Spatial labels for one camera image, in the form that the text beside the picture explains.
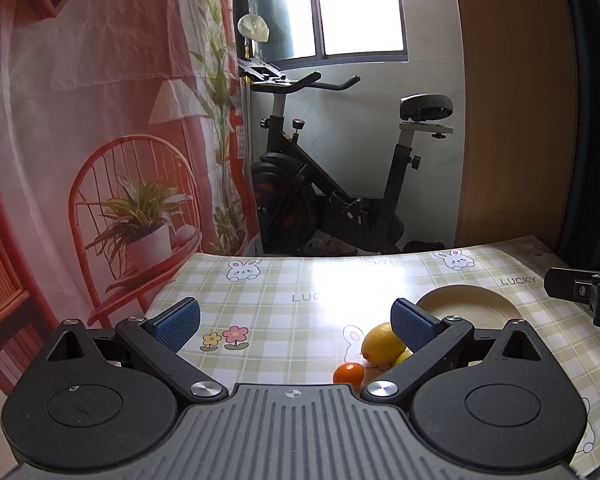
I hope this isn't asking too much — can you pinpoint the white plastic bag on pole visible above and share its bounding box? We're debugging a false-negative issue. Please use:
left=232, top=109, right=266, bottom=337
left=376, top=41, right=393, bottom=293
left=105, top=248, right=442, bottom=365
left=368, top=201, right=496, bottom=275
left=237, top=13, right=270, bottom=44

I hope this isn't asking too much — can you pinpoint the green apple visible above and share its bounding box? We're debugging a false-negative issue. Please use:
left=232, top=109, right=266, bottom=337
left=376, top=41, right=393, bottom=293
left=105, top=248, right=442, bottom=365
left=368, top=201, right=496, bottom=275
left=393, top=348, right=413, bottom=366

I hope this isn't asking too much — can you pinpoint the dark blue curtain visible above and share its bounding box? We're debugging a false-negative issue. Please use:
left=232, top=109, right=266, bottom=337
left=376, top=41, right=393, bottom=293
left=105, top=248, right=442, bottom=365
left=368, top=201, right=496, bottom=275
left=557, top=0, right=600, bottom=270

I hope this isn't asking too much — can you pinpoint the checkered bunny tablecloth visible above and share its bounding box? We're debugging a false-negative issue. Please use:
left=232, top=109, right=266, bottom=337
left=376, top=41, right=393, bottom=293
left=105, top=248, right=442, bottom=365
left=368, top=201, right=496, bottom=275
left=149, top=236, right=600, bottom=478

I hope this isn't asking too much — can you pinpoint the black exercise bike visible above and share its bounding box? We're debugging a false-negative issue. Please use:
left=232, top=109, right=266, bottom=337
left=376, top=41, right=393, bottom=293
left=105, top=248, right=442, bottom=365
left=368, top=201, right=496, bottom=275
left=237, top=58, right=454, bottom=256

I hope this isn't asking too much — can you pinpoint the window with dark frame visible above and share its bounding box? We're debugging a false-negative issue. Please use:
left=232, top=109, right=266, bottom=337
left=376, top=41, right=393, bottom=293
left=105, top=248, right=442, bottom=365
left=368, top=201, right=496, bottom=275
left=234, top=0, right=407, bottom=68

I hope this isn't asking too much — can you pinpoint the yellow lemon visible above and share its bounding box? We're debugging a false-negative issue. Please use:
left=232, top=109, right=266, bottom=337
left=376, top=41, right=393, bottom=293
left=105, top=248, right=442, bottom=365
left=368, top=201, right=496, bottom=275
left=361, top=322, right=406, bottom=367

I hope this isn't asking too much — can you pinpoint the wooden wardrobe panel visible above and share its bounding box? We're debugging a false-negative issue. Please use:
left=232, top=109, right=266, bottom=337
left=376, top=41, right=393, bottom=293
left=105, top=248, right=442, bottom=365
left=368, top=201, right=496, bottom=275
left=455, top=0, right=577, bottom=246

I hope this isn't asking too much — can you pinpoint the small orange tangerine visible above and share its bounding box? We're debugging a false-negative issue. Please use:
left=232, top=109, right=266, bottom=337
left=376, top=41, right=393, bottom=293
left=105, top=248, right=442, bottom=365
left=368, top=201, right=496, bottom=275
left=332, top=362, right=365, bottom=389

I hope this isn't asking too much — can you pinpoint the red printed wall tapestry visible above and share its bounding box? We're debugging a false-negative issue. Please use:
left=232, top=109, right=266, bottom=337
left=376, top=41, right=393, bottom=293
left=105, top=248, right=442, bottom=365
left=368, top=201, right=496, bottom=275
left=0, top=0, right=259, bottom=392

